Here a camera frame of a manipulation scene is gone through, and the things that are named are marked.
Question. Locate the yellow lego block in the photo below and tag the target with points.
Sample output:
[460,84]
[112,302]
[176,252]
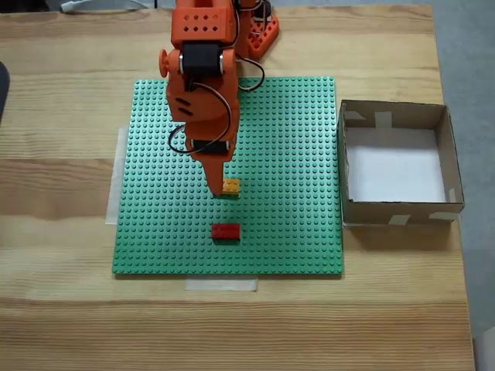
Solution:
[232,187]

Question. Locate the red lego block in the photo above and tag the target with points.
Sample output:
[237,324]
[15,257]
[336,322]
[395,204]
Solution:
[226,232]

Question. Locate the green lego baseplate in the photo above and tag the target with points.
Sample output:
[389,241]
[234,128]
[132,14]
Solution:
[278,174]

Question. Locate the cardboard box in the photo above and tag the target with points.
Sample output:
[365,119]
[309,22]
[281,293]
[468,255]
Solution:
[402,214]

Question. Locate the translucent tape strip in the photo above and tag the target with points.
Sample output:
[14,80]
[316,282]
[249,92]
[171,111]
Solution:
[115,181]
[220,284]

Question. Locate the white paper sheet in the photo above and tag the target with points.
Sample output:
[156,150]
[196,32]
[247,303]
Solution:
[394,170]

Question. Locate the black rounded object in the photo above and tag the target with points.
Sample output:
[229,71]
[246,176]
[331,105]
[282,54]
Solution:
[3,92]

